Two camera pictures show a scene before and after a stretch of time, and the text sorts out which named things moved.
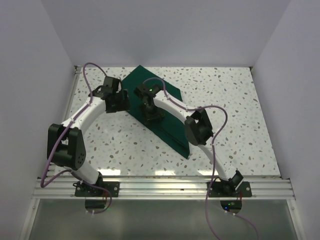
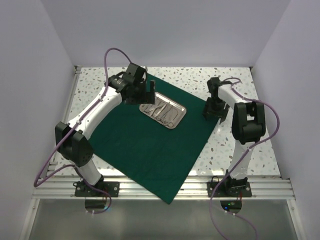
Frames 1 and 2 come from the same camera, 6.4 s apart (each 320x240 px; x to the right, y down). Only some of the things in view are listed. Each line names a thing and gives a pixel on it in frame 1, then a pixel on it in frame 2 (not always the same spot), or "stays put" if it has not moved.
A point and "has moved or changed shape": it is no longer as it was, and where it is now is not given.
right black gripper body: (151, 112) → (217, 107)
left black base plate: (82, 190) stays put
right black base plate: (220, 189) stays put
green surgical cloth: (173, 127) has moved or changed shape
